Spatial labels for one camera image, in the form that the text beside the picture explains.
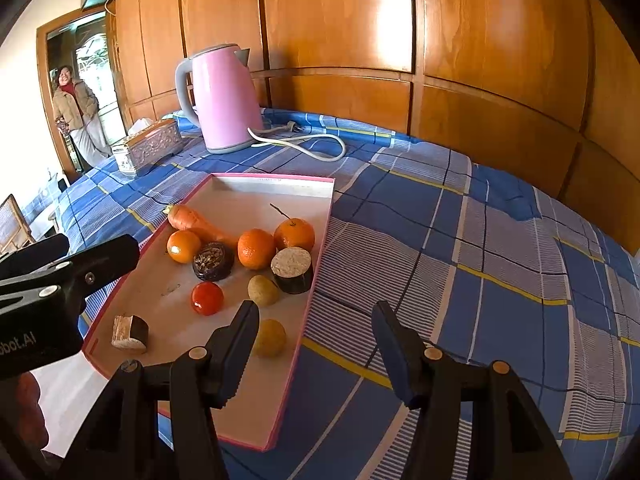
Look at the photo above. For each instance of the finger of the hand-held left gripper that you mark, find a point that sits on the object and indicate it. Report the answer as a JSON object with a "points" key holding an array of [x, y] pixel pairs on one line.
{"points": [[112, 257], [35, 257]]}

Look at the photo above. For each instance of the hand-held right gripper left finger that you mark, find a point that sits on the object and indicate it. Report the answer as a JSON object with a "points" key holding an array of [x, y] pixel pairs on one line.
{"points": [[240, 340]]}

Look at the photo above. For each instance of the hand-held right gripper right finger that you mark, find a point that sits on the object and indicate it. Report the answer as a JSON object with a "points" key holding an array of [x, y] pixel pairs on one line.
{"points": [[392, 345]]}

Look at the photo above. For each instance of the red tomato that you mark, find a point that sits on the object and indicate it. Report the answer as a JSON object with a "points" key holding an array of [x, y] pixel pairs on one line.
{"points": [[207, 298]]}

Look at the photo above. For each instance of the yellow-green round fruit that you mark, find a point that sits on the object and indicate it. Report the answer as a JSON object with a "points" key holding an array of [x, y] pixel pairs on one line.
{"points": [[263, 290]]}

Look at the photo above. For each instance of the orange tangerine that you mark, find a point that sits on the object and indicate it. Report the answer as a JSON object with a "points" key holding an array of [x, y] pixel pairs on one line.
{"points": [[256, 248], [183, 246]]}

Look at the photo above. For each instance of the small cut eggplant piece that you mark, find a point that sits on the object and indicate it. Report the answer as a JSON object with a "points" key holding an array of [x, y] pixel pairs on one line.
{"points": [[129, 334]]}

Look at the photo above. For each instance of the orange carrot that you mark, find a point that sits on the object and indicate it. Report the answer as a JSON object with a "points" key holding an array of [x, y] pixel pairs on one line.
{"points": [[187, 217]]}

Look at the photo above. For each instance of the pink-edged cardboard box lid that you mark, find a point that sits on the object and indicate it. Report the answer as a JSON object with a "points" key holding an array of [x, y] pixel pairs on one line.
{"points": [[240, 195]]}

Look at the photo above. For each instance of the person's left hand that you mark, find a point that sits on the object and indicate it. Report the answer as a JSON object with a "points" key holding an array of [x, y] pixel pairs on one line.
{"points": [[32, 415]]}

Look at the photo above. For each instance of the yellow round fruit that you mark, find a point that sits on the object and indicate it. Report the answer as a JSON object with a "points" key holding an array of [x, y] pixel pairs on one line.
{"points": [[272, 337]]}

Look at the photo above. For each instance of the wooden chair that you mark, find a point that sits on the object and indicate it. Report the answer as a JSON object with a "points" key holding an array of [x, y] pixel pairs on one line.
{"points": [[12, 225]]}

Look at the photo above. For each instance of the dark passion fruit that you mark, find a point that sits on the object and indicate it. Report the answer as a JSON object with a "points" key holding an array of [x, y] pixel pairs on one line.
{"points": [[213, 261]]}

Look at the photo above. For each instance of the large cut eggplant piece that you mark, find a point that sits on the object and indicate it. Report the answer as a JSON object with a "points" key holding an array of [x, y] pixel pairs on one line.
{"points": [[292, 270]]}

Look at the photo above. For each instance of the silver ornate tissue box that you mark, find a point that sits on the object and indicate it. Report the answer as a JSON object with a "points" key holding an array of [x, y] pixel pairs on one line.
{"points": [[150, 147]]}

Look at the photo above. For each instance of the blue plaid blanket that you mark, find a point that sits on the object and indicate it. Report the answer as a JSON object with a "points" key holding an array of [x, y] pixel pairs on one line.
{"points": [[475, 260]]}

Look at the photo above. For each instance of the tangerine with stem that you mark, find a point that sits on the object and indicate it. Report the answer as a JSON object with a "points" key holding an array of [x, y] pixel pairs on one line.
{"points": [[295, 235]]}

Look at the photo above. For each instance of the pink electric kettle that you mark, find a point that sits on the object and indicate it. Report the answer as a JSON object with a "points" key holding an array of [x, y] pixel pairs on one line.
{"points": [[225, 100]]}

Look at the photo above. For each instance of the wooden door frame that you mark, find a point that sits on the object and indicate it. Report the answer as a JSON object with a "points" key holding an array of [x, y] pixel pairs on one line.
{"points": [[42, 85]]}

